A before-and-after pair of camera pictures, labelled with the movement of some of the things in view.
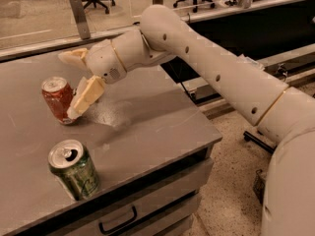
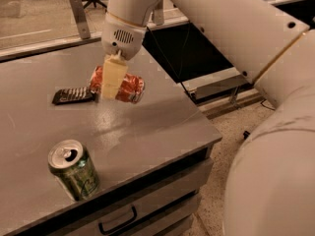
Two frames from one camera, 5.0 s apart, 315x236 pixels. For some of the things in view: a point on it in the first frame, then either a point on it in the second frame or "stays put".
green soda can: x=72 y=161 stays put
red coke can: x=58 y=93 -> x=131 y=89
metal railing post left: x=81 y=17 stays put
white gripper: x=102 y=60 -> x=122 y=39
